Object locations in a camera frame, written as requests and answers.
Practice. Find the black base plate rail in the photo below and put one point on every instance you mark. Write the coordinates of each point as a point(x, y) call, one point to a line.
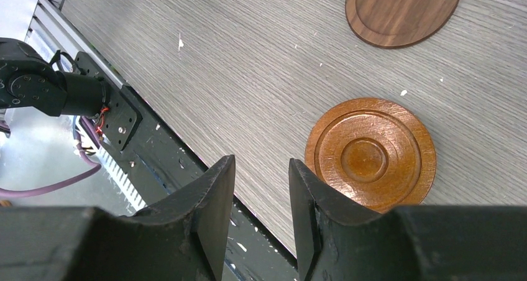
point(149, 161)

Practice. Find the brown ringed coaster near tray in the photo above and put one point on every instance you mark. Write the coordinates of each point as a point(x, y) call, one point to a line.
point(373, 151)

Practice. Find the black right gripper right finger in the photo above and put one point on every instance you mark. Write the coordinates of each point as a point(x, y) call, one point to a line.
point(339, 239)

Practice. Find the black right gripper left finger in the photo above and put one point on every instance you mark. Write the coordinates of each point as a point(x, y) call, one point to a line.
point(181, 237)

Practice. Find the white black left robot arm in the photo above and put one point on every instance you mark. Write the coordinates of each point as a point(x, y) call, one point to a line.
point(27, 80)

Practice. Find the dark walnut coaster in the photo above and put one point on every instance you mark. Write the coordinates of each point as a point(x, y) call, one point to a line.
point(397, 23)

